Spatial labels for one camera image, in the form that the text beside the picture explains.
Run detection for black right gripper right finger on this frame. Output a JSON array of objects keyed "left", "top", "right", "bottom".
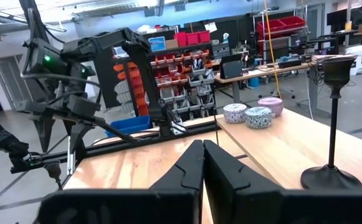
[{"left": 204, "top": 140, "right": 284, "bottom": 224}]

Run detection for wooden work table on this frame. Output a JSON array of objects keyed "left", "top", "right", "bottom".
[{"left": 214, "top": 54, "right": 356, "bottom": 103}]

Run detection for red plastic crate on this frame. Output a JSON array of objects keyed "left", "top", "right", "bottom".
[
  {"left": 279, "top": 15, "right": 306, "bottom": 31},
  {"left": 257, "top": 19, "right": 286, "bottom": 40}
]

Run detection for white bucket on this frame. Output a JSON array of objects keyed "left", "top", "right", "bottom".
[{"left": 345, "top": 45, "right": 362, "bottom": 76}]

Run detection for white purple leaf candle tin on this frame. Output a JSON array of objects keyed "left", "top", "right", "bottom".
[{"left": 222, "top": 103, "right": 249, "bottom": 124}]

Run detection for black device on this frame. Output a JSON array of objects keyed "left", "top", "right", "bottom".
[{"left": 219, "top": 54, "right": 244, "bottom": 80}]

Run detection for pink candle tin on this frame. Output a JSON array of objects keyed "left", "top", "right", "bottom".
[{"left": 257, "top": 97, "right": 284, "bottom": 118}]

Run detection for storage rack with bins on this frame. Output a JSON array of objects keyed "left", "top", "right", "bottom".
[{"left": 93, "top": 30, "right": 216, "bottom": 122}]

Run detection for silver aluminium extrusion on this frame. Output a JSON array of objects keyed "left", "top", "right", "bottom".
[{"left": 65, "top": 136, "right": 77, "bottom": 175}]

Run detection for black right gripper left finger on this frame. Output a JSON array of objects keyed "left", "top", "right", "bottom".
[{"left": 133, "top": 139, "right": 205, "bottom": 224}]

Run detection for yellow hanging cable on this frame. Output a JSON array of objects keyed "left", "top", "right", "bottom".
[{"left": 263, "top": 0, "right": 283, "bottom": 100}]

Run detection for white metal bracket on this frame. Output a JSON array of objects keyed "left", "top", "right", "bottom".
[{"left": 169, "top": 119, "right": 187, "bottom": 135}]

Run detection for wooden shelf riser black legs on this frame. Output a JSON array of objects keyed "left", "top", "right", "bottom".
[{"left": 214, "top": 107, "right": 362, "bottom": 191}]

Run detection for blue plastic bin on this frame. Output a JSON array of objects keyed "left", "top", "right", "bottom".
[{"left": 105, "top": 115, "right": 153, "bottom": 138}]

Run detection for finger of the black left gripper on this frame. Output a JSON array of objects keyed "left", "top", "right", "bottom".
[
  {"left": 64, "top": 123, "right": 93, "bottom": 155},
  {"left": 33, "top": 116, "right": 56, "bottom": 153}
]

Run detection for blue patterned candle tin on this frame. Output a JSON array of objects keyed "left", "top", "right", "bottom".
[{"left": 244, "top": 106, "right": 274, "bottom": 129}]

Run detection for black metal frame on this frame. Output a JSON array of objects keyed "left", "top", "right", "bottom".
[{"left": 9, "top": 0, "right": 222, "bottom": 187}]

